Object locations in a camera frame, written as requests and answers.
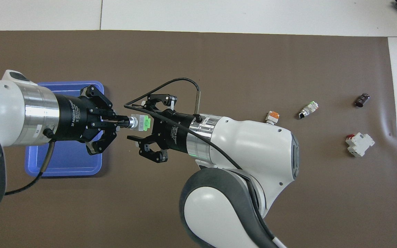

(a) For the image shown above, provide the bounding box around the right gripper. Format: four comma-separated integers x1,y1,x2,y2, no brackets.
127,93,200,163

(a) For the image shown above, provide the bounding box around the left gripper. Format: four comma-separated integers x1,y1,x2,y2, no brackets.
54,85,130,156

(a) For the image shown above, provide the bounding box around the silver switch with green end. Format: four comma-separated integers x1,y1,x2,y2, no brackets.
116,114,151,132

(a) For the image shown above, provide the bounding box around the blue plastic tray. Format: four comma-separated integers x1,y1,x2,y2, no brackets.
24,81,105,177

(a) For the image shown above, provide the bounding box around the white breaker with red part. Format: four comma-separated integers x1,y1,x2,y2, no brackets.
345,133,375,157

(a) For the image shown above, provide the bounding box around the dark cylindrical component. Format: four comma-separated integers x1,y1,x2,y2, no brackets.
355,93,371,108

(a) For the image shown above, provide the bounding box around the black cable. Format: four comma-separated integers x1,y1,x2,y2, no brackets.
123,78,287,248
4,128,56,196

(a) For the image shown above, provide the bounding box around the small switch with green end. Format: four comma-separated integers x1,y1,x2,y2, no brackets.
298,101,319,120

